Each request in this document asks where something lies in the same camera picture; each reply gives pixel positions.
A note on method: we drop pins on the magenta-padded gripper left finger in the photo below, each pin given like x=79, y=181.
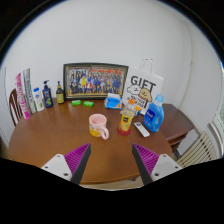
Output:
x=71, y=163

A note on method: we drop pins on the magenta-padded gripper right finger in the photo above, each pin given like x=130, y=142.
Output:
x=151, y=164

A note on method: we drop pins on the white remote control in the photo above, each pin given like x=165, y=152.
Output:
x=141, y=129

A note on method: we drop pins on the dark wooden side cabinet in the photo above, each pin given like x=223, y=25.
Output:
x=176, y=126

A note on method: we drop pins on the pink ceramic mug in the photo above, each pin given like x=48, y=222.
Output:
x=97, y=125

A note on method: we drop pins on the blue detergent jug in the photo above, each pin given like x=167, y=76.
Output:
x=153, y=115

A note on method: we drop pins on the white radiator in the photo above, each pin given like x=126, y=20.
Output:
x=198, y=150

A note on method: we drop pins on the orange juice bottle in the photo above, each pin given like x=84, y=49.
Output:
x=126, y=119

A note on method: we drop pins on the green soap bar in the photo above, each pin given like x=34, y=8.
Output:
x=76, y=102
x=88, y=103

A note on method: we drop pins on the dark brown glass bottle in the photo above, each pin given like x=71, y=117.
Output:
x=60, y=94

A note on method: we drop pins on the white shampoo bottle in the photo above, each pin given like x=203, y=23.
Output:
x=38, y=100

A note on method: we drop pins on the dark blue pump bottle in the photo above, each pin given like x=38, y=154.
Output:
x=47, y=95

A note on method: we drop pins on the blue tissue pack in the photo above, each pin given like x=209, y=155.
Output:
x=113, y=101

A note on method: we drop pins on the white paper gift bag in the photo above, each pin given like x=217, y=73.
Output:
x=142, y=87

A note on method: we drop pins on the wooden chair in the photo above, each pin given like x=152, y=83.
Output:
x=14, y=106

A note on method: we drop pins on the pink toothpaste box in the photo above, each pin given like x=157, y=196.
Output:
x=22, y=97

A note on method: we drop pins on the green white toothpaste box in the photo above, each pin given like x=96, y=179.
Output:
x=29, y=90

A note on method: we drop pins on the framed group photo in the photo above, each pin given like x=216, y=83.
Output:
x=95, y=81

